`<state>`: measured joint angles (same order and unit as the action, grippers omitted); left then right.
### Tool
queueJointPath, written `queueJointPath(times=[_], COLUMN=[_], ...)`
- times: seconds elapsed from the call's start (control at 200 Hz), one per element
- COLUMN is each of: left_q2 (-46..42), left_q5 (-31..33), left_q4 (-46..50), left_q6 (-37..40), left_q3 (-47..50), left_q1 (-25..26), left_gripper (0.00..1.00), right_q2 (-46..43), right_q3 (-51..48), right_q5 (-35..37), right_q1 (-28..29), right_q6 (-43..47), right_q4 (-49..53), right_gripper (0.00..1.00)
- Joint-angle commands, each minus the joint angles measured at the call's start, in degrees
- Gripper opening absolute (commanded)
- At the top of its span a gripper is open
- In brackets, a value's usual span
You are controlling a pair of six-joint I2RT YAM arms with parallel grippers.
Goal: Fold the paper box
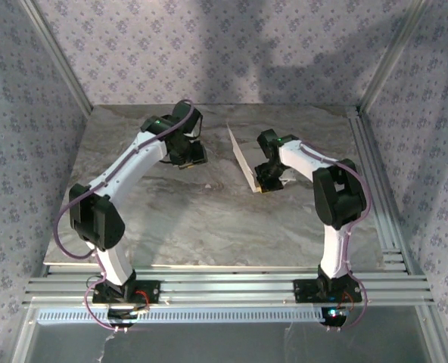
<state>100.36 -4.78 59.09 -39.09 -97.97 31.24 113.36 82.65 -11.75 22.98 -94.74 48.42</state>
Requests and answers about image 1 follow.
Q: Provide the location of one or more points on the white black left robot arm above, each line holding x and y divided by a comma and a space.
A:
112, 264

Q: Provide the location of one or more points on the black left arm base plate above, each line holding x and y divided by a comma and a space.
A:
152, 293

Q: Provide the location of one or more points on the aluminium side rail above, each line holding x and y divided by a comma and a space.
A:
361, 132

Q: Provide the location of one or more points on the aluminium frame rail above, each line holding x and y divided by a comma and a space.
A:
437, 340
21, 340

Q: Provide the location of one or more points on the aluminium corner post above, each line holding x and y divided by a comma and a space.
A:
393, 56
59, 56

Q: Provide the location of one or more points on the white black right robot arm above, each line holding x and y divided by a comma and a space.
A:
333, 249

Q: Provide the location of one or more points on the aluminium mounting rail bed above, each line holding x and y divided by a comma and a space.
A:
228, 287

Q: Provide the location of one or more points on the white paper box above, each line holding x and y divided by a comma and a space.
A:
244, 160

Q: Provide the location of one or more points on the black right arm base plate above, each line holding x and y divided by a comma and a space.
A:
303, 293

